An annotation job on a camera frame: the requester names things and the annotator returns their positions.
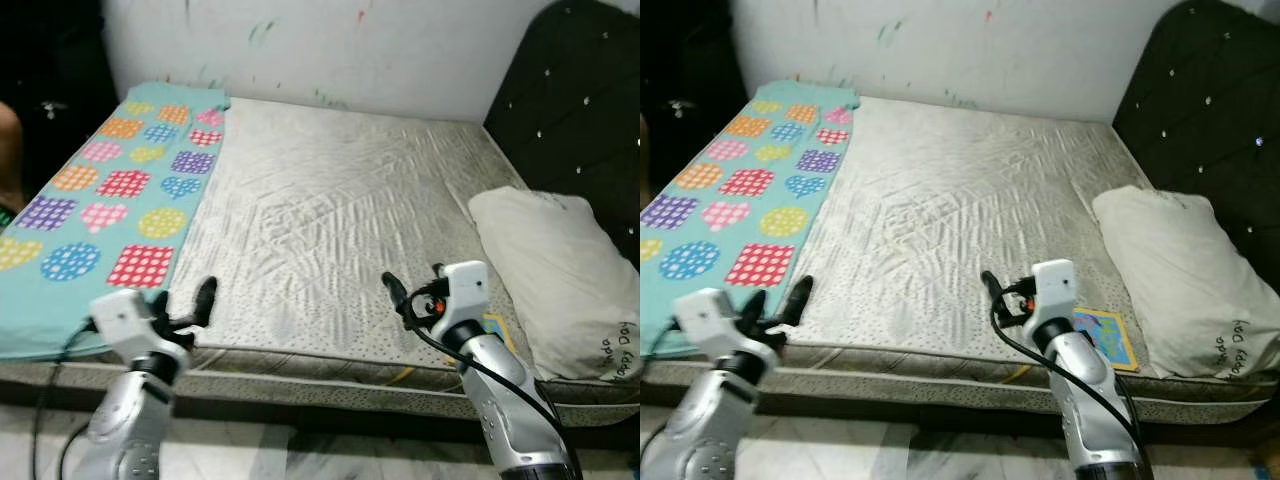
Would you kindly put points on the colourful book with yellow border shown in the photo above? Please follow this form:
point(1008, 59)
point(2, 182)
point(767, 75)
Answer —
point(497, 328)
point(1105, 338)

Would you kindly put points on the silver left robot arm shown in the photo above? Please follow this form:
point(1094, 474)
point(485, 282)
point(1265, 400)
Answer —
point(715, 420)
point(125, 420)

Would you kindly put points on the teal blanket with colourful shapes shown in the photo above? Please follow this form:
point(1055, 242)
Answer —
point(700, 310)
point(90, 292)

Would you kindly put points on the white quilted mattress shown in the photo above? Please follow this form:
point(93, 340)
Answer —
point(950, 200)
point(330, 200)

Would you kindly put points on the white pillow with print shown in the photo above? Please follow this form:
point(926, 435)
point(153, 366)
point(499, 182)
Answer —
point(560, 270)
point(1190, 270)

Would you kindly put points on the dark bed base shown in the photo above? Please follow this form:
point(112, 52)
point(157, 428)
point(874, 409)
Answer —
point(350, 425)
point(900, 420)

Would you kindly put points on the black tufted headboard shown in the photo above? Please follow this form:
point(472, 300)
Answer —
point(570, 100)
point(1200, 100)

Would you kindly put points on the person in black shorts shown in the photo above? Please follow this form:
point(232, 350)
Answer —
point(8, 150)

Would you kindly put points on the black bulky bag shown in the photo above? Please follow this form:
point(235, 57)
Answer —
point(60, 60)
point(685, 60)

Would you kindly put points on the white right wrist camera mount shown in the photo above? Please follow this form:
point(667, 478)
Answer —
point(465, 290)
point(1055, 290)

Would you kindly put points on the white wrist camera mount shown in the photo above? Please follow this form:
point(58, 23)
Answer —
point(1055, 290)
point(465, 290)
point(125, 315)
point(710, 315)

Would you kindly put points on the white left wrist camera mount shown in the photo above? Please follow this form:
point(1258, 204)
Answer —
point(710, 315)
point(125, 315)

